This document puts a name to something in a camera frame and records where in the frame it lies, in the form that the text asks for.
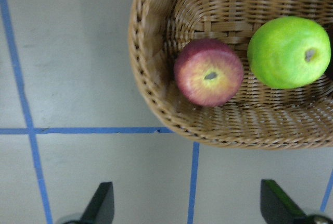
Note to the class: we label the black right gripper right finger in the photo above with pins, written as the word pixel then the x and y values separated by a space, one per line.
pixel 276 206

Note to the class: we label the green apple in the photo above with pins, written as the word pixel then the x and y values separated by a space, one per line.
pixel 289 52

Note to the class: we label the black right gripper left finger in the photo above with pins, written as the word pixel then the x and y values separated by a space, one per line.
pixel 101 206

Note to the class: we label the wicker basket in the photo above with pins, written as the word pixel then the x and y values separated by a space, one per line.
pixel 257 117

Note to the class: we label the red yellow apple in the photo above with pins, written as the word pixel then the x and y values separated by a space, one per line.
pixel 208 72

